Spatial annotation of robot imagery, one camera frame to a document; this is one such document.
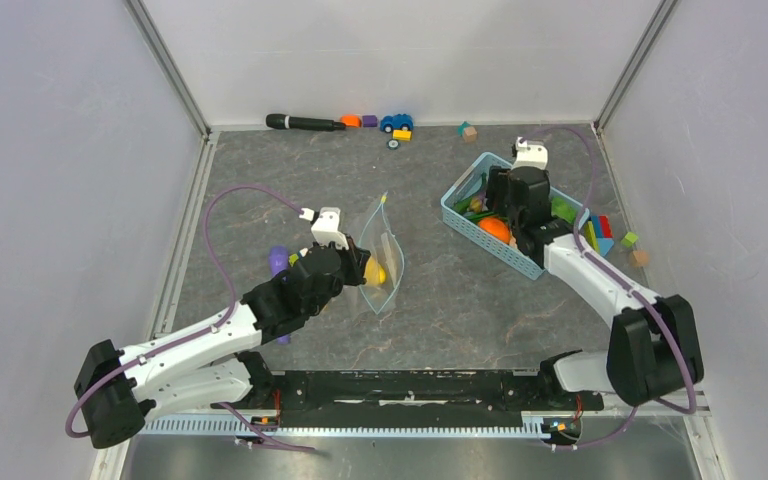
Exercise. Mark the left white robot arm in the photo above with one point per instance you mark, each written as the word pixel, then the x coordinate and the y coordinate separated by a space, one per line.
pixel 213 362

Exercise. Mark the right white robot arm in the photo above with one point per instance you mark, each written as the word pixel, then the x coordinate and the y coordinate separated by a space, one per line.
pixel 653 347

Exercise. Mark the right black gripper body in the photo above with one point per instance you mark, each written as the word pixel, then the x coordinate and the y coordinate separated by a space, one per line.
pixel 498 182

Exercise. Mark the blue toy car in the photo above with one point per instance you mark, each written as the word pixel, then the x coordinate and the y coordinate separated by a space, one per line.
pixel 395 122

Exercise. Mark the purple toy eggplant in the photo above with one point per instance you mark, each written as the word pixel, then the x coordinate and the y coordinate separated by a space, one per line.
pixel 477 203

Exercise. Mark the light blue plastic basket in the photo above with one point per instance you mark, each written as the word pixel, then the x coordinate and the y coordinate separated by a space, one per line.
pixel 528 258

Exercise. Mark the yellow toy mango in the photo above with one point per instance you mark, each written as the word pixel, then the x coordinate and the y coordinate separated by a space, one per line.
pixel 375 274

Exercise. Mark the white cable duct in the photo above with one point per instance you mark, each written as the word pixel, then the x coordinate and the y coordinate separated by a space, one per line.
pixel 195 424

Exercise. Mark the purple toy block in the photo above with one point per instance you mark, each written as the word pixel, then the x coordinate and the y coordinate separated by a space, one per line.
pixel 369 121

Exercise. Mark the purple toy cylinder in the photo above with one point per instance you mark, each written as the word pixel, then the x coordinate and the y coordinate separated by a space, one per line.
pixel 278 259

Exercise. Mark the orange toy block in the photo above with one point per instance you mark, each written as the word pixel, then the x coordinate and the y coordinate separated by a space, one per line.
pixel 351 121

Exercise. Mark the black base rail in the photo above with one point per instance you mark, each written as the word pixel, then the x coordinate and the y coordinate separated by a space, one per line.
pixel 410 398

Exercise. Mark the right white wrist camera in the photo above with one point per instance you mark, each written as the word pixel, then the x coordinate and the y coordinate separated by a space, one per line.
pixel 529 153

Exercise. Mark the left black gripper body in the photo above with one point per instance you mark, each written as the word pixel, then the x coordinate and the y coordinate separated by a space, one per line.
pixel 349 274

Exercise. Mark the green small cube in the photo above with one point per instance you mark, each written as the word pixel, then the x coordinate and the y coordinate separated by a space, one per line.
pixel 630 240

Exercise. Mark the orange toy fruit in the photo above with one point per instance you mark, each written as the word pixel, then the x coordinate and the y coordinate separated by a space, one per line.
pixel 495 227

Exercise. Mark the green white toy block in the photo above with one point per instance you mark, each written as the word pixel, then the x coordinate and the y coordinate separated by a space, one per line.
pixel 294 257

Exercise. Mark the green toy cabbage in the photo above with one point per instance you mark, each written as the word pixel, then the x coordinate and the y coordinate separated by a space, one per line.
pixel 562 209

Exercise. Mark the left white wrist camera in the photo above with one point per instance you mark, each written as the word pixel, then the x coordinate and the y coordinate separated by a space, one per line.
pixel 325 227

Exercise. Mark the teal and wood cubes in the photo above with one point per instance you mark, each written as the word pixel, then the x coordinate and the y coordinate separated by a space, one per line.
pixel 467 132

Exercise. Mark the green toy cucumber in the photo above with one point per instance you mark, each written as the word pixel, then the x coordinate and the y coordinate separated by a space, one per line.
pixel 461 206

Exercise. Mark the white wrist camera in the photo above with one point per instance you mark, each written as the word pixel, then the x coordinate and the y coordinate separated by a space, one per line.
pixel 325 227
pixel 529 153

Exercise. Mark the clear zip top bag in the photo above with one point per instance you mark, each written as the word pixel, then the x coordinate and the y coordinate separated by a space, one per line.
pixel 372 231

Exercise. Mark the black microphone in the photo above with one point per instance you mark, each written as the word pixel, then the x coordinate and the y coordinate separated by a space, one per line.
pixel 287 122

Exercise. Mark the multicolour block stack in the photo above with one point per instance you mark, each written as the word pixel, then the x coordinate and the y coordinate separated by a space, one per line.
pixel 598 234

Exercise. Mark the yellow toy block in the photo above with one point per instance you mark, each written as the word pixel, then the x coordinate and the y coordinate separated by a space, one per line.
pixel 402 135

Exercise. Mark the wooden small cube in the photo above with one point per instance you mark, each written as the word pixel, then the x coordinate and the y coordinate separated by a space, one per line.
pixel 639 258

